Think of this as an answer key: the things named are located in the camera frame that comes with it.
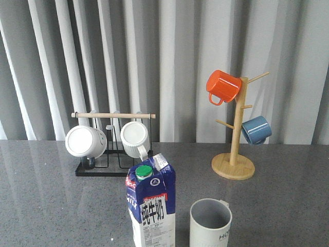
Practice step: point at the blue white milk carton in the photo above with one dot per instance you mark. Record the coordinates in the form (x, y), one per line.
(150, 195)

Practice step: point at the white HOME mug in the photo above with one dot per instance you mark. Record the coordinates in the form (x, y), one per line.
(210, 222)

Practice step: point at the white ribbed mug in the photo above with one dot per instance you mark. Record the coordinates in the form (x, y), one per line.
(135, 139)

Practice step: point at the black mug rack wooden bar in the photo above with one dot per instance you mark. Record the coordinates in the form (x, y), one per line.
(114, 162)

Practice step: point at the orange mug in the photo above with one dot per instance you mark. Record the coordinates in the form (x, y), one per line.
(222, 87)

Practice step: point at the wooden mug tree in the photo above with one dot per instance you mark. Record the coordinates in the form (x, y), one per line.
(232, 165)

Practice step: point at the white smiley mug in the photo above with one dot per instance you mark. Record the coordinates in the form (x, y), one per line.
(86, 141)

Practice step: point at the blue mug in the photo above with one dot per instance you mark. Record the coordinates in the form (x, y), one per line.
(256, 130)

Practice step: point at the grey pleated curtain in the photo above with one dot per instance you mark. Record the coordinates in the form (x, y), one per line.
(58, 57)

